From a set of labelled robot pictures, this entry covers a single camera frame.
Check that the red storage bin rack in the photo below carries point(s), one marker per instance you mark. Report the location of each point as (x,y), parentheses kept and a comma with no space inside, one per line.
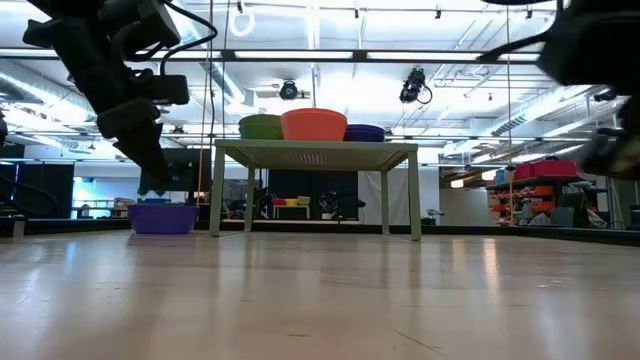
(545,169)

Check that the black ceiling-mounted camera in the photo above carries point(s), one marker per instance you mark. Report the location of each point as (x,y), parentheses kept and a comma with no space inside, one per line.
(288,91)
(412,85)

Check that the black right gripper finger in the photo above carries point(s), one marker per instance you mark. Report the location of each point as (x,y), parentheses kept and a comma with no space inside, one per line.
(620,155)

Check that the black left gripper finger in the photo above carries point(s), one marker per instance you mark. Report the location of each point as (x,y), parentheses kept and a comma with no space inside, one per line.
(145,145)

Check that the black monitor screen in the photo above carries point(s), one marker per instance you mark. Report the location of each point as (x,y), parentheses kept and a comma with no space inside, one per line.
(190,170)

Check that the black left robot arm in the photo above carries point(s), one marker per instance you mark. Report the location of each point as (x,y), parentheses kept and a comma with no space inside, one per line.
(65,15)

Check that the white table in background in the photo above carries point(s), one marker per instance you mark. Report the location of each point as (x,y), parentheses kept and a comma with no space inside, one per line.
(310,152)

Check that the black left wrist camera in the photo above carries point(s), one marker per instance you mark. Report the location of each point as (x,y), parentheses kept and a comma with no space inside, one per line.
(167,90)

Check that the small table with coloured bins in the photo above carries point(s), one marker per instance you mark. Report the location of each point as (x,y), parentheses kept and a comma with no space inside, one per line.
(291,207)

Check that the black overhead frame beam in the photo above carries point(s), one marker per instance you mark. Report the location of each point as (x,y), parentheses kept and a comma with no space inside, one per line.
(227,55)

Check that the orange plastic mini bowl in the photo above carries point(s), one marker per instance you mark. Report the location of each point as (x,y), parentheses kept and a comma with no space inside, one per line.
(312,127)

